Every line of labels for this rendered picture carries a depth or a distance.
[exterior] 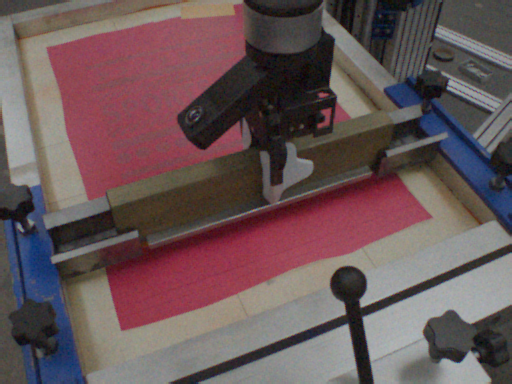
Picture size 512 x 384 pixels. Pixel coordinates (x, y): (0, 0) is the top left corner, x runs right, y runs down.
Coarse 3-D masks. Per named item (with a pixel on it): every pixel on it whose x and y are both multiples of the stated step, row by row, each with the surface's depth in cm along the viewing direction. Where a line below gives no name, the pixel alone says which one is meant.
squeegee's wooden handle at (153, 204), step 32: (352, 128) 65; (384, 128) 66; (224, 160) 61; (256, 160) 61; (320, 160) 65; (352, 160) 68; (128, 192) 58; (160, 192) 58; (192, 192) 60; (224, 192) 62; (256, 192) 65; (128, 224) 59; (160, 224) 62
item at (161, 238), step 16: (336, 176) 68; (352, 176) 68; (368, 176) 69; (288, 192) 67; (304, 192) 67; (320, 192) 68; (240, 208) 65; (256, 208) 65; (272, 208) 66; (192, 224) 63; (208, 224) 63; (224, 224) 64; (160, 240) 62; (176, 240) 63
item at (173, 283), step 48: (48, 48) 96; (96, 48) 96; (144, 48) 95; (96, 144) 78; (96, 192) 72; (192, 240) 67; (240, 240) 67; (144, 288) 62; (192, 288) 62; (240, 288) 62
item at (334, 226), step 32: (160, 32) 99; (192, 32) 99; (320, 96) 86; (352, 192) 72; (384, 192) 72; (288, 224) 68; (320, 224) 68; (352, 224) 68; (384, 224) 68; (288, 256) 65; (320, 256) 65
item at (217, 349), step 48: (96, 0) 101; (144, 0) 103; (0, 48) 90; (336, 48) 91; (0, 96) 81; (384, 96) 81; (480, 240) 62; (384, 288) 58; (240, 336) 54; (288, 336) 54
